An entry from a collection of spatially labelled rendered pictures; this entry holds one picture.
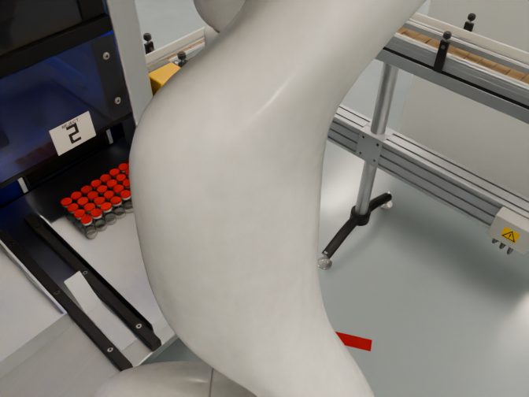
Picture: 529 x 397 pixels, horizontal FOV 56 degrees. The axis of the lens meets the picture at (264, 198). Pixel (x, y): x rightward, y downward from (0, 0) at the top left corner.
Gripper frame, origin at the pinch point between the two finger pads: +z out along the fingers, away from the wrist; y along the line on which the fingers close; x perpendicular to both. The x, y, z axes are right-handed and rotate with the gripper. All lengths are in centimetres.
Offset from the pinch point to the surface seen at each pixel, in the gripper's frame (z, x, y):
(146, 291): 15.3, -9.0, 16.5
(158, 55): 8, -59, -28
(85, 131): 2.2, -39.0, 5.4
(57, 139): 1.0, -39.0, 11.1
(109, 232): 15.2, -25.0, 13.0
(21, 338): 15.3, -16.8, 35.9
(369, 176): 68, -23, -86
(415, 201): 103, -16, -121
